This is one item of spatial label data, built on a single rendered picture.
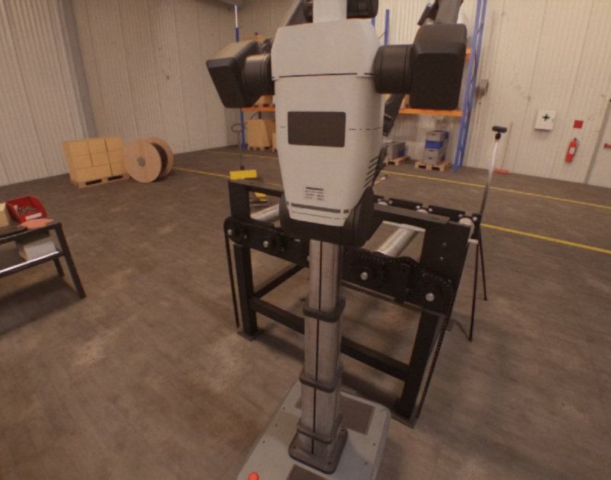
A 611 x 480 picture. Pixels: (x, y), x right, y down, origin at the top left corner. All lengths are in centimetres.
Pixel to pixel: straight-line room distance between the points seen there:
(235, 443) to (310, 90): 165
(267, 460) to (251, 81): 136
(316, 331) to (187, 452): 114
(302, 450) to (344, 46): 137
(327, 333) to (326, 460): 65
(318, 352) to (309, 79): 75
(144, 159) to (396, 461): 729
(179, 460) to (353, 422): 89
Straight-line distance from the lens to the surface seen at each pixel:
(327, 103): 64
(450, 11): 96
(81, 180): 841
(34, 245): 317
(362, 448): 150
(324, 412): 117
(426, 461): 183
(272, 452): 148
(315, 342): 95
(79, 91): 1100
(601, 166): 1046
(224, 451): 181
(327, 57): 65
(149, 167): 773
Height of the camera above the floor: 156
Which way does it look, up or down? 24 degrees down
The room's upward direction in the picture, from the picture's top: straight up
